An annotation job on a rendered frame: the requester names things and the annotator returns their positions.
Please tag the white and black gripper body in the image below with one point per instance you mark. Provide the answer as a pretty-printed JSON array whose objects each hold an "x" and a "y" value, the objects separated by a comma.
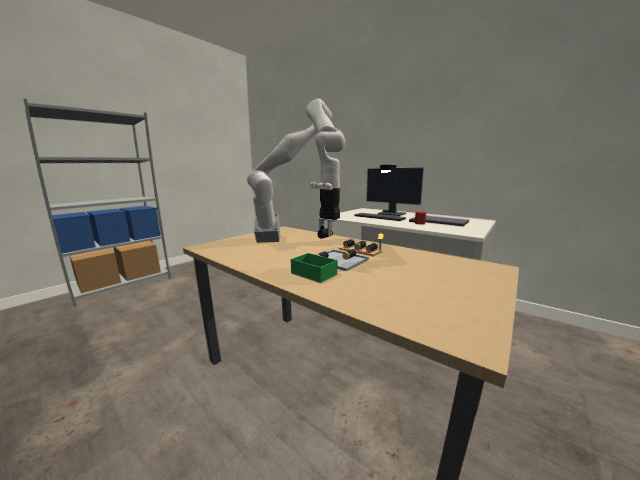
[{"x": 329, "y": 196}]

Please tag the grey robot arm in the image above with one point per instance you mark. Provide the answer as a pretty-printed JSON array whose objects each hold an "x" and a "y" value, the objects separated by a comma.
[{"x": 329, "y": 139}]

